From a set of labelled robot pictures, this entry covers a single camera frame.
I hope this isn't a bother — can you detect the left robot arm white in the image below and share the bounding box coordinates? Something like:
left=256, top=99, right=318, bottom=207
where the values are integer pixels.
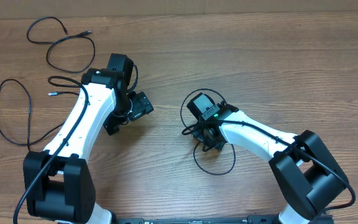
left=13, top=65, right=153, bottom=223

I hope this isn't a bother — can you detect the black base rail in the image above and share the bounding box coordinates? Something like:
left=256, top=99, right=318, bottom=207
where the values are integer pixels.
left=114, top=215, right=280, bottom=224

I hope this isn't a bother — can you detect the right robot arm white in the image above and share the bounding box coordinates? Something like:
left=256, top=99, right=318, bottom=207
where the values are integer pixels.
left=187, top=103, right=356, bottom=223

